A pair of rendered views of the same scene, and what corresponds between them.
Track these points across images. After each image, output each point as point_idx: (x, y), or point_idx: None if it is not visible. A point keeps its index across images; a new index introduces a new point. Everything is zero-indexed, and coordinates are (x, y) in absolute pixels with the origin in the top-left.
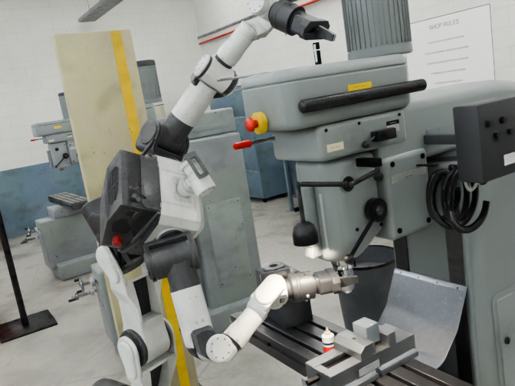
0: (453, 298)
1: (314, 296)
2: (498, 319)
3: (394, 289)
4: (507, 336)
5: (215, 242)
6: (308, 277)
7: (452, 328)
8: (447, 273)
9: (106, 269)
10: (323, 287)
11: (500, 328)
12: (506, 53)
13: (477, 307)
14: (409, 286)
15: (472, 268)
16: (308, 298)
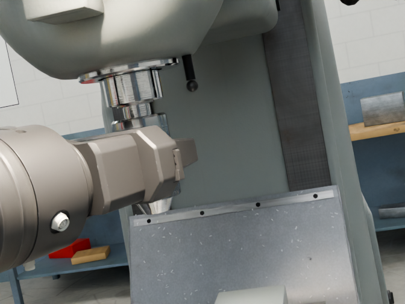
0: (313, 222)
1: (82, 220)
2: (378, 254)
3: (142, 265)
4: (387, 290)
5: None
6: (43, 136)
7: (342, 289)
8: (278, 175)
9: None
10: (114, 175)
11: (383, 272)
12: (26, 66)
13: (355, 231)
14: (184, 241)
15: (337, 141)
16: (57, 237)
